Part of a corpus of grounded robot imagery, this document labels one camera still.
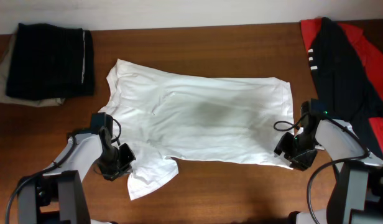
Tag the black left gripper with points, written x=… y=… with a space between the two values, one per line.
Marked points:
x=112 y=173

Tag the white graphic t-shirt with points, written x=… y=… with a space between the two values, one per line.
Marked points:
x=166 y=116

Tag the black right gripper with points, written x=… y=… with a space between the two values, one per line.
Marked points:
x=300 y=163

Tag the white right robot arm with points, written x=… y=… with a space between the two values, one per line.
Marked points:
x=357 y=196

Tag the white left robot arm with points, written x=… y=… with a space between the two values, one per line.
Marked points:
x=55 y=194

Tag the folded beige garment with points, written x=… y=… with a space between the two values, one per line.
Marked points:
x=5 y=62

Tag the red and black garment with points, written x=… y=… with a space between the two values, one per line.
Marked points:
x=347 y=71

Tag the folded black garment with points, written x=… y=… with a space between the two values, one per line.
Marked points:
x=51 y=62

